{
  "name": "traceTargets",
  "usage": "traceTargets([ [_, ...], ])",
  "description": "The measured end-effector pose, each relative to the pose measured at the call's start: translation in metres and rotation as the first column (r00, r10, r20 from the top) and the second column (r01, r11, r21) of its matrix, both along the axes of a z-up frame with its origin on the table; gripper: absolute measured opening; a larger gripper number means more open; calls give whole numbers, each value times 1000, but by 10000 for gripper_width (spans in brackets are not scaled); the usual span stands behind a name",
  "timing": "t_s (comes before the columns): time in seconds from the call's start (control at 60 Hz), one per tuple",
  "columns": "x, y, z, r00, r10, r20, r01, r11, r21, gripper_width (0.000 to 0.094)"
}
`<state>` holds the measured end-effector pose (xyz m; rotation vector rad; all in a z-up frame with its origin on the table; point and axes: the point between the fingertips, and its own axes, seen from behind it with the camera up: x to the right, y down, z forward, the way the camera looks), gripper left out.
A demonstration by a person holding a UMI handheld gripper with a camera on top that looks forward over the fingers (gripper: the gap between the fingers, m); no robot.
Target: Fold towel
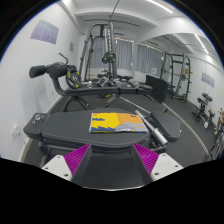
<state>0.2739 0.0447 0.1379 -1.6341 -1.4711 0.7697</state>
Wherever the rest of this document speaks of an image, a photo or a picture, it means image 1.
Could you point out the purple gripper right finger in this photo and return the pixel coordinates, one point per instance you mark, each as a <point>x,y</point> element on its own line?
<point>153,166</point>

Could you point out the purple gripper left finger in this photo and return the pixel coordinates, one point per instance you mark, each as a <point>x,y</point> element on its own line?
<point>72,166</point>

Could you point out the yellow orange folded towel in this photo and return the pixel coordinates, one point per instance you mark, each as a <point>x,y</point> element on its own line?
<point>112,122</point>

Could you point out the silver barbell bar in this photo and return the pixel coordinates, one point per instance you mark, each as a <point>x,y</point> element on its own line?
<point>156,133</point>

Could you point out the black padded weight bench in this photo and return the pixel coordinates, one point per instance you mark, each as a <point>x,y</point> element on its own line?
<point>70,130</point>

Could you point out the black box cabinet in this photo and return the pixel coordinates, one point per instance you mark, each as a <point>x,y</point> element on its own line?
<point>159,88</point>

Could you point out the black yellow weight plate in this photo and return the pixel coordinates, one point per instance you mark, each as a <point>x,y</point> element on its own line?
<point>73,79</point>

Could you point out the black preacher curl bench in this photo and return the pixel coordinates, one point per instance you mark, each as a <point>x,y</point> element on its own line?
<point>114,87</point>

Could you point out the black power rack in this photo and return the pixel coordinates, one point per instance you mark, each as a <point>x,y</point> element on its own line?
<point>174,84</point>

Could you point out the grey window curtains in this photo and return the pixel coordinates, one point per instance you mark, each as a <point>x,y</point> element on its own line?
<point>148,58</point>

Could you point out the grey smith machine rack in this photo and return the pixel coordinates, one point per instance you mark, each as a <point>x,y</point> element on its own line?
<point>106,32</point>

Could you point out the white wall socket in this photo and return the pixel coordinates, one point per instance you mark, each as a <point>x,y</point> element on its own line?
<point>15,131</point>

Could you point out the purple wall poster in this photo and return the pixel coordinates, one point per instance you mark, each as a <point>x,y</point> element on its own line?
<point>45,31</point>

